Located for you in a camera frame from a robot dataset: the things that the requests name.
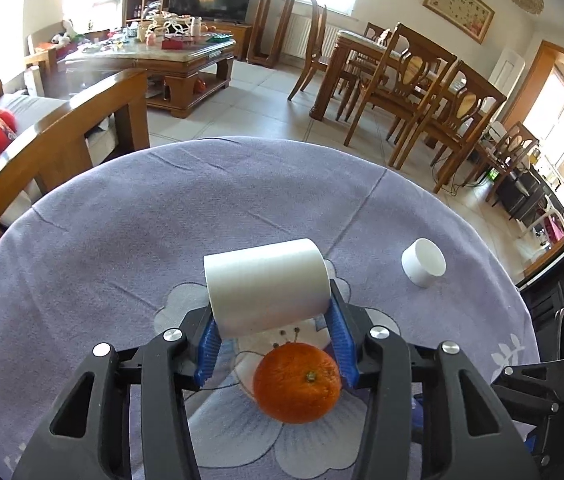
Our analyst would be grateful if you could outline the white standing air conditioner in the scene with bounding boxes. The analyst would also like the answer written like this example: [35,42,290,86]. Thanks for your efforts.
[487,49,528,127]

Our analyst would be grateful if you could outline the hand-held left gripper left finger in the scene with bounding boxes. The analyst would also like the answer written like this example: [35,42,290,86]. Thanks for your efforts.
[12,305,223,480]

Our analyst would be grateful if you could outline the wooden coffee table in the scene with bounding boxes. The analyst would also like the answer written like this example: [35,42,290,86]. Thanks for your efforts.
[64,34,237,120]

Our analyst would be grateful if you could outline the white round cap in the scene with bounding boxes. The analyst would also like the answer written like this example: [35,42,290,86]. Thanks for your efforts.
[401,238,447,288]

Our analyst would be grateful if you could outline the white plastic chair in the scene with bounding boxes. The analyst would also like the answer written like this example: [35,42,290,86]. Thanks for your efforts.
[518,199,564,243]

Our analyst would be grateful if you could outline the pink bag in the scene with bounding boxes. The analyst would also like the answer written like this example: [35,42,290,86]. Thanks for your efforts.
[542,214,564,247]

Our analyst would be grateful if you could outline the wooden dining chair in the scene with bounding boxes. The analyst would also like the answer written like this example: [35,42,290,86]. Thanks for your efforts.
[288,0,359,112]
[483,121,541,207]
[363,22,393,47]
[344,22,459,149]
[391,59,508,194]

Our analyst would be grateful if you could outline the purple floral tablecloth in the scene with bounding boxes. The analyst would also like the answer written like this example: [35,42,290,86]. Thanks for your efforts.
[0,136,543,480]

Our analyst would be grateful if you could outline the wooden door frame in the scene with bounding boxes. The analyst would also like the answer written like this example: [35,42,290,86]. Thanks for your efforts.
[503,40,564,221]

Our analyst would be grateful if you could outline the framed floral embroidery picture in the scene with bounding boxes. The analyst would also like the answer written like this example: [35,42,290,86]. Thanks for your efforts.
[422,0,496,45]

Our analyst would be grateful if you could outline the wooden television stand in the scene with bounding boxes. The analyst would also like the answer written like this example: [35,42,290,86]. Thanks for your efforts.
[201,20,253,62]

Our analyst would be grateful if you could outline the wooden armchair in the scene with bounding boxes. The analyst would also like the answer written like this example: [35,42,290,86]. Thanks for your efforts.
[24,29,112,81]

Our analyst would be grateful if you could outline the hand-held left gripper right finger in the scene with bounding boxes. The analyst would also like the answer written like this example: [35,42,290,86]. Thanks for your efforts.
[328,280,543,480]

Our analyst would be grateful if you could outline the orange fruit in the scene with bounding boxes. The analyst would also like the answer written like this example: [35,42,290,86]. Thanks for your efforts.
[253,342,343,424]

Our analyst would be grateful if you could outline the black cabinet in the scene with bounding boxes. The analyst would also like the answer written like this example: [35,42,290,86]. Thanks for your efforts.
[498,165,563,222]

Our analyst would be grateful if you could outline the tall wooden plant stand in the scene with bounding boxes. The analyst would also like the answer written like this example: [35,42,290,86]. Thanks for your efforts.
[248,0,297,69]

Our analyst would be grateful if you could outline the white cylindrical container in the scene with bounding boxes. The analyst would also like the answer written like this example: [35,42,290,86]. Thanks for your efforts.
[203,238,331,338]

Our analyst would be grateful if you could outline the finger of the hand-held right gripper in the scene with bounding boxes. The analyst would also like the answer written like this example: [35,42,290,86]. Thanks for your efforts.
[524,422,564,480]
[491,357,564,428]

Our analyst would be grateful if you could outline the white wall radiator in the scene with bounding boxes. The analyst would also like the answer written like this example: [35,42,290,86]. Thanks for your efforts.
[281,12,343,62]

